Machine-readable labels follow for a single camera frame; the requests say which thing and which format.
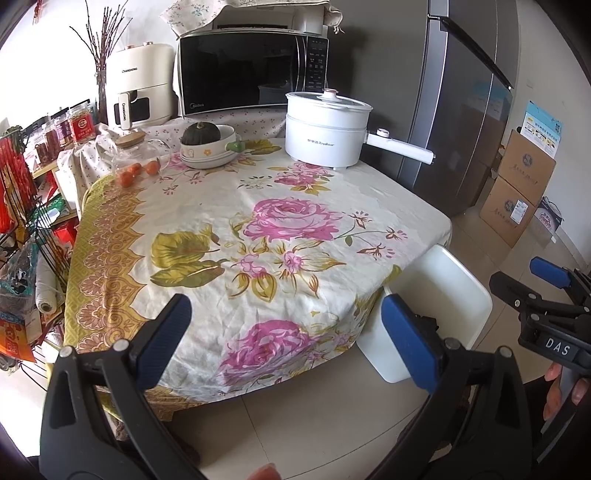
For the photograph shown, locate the white plastic bin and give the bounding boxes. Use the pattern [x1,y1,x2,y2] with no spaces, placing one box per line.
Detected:
[358,244,494,384]

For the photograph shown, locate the paper towel roll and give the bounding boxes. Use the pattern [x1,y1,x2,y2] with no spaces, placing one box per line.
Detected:
[36,265,65,315]

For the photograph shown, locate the dry bare branches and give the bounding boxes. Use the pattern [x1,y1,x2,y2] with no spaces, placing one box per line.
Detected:
[69,9,127,125]

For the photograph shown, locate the white electric pot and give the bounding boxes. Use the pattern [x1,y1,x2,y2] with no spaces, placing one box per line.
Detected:
[285,89,435,171]

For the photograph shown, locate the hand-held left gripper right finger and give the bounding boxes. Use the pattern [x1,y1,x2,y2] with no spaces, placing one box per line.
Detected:
[369,293,532,480]

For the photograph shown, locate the blue white flat box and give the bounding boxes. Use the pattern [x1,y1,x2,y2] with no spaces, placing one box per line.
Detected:
[522,100,565,160]

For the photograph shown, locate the dark green squash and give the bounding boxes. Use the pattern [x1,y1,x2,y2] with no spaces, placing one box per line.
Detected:
[181,122,219,146]

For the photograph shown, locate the white blue paper bag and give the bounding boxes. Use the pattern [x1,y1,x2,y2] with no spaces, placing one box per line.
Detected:
[534,196,565,237]

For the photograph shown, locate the cardboard box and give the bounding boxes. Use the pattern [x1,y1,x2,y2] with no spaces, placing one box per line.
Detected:
[496,130,557,208]
[479,178,539,248]

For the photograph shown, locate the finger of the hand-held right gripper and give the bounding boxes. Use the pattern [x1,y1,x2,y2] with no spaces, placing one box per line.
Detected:
[489,271,591,325]
[529,257,591,304]

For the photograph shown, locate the small-flowered white cloth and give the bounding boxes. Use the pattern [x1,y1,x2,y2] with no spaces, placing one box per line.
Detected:
[58,111,296,195]

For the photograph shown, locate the dark red jar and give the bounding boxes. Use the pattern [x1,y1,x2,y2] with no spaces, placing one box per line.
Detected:
[36,131,61,162]

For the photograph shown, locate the white bowl green handle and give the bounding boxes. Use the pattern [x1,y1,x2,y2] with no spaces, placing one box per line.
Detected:
[179,124,245,159]

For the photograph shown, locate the black wire rack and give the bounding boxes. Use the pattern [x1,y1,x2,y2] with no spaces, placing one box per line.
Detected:
[0,129,70,370]

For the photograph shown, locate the red label jar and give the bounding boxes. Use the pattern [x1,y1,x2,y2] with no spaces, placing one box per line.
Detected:
[68,102,97,145]

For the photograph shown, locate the glass jar with oranges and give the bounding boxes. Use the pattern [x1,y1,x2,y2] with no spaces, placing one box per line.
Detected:
[112,131,171,178]

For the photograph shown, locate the grey refrigerator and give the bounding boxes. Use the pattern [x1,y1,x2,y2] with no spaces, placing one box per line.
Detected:
[344,0,515,217]

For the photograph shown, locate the person's left hand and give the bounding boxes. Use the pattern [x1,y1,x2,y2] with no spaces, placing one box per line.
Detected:
[247,463,283,480]

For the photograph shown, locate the cream air fryer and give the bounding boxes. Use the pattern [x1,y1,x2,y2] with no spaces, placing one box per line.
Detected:
[105,42,176,130]

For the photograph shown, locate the red packages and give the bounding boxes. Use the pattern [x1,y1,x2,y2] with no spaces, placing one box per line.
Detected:
[0,138,38,234]

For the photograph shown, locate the floral cover cloth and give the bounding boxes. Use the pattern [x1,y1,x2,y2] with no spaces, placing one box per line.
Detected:
[159,0,345,36]

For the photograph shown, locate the person's right hand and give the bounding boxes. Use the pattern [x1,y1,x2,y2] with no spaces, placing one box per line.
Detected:
[544,362,586,418]

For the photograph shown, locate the black microwave oven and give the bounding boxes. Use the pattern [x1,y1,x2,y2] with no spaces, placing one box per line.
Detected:
[177,30,329,118]

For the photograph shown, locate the large floral tablecloth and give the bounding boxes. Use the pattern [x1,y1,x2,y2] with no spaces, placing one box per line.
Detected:
[65,136,453,414]

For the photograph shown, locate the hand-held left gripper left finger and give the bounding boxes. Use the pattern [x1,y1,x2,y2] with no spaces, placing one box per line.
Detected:
[39,293,206,480]

